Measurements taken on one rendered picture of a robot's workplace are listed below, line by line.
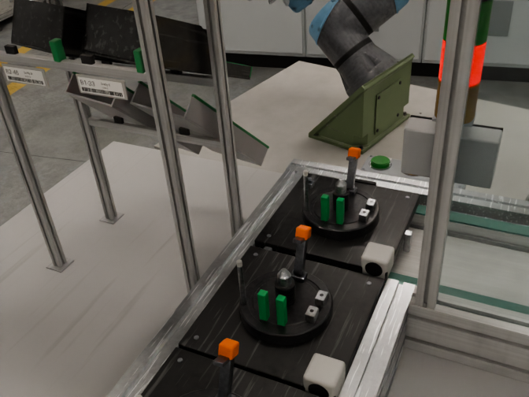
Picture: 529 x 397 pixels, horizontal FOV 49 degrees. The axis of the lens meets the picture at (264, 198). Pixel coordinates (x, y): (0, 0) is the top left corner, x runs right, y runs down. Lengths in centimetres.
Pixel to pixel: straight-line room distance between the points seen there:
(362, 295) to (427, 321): 11
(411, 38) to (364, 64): 255
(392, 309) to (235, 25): 354
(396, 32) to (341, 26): 252
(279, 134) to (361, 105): 27
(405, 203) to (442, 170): 34
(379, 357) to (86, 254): 67
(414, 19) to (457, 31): 331
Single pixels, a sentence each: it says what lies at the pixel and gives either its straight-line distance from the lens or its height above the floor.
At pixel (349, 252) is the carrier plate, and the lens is 99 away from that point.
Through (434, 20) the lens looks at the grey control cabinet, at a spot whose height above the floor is 39.
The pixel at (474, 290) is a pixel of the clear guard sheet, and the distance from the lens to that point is 90.
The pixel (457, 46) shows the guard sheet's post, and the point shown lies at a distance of 71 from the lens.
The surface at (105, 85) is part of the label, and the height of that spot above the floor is 128.
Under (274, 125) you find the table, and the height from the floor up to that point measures 86.
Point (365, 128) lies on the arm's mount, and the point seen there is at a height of 93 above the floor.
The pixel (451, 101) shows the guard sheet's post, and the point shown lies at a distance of 74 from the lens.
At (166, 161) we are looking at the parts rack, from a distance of 88.
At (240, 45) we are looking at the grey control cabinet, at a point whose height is 17.
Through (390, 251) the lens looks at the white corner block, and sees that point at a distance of 97.
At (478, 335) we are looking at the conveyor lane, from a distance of 94.
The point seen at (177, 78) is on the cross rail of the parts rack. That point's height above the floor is 123.
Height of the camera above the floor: 161
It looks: 34 degrees down
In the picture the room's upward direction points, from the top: 4 degrees counter-clockwise
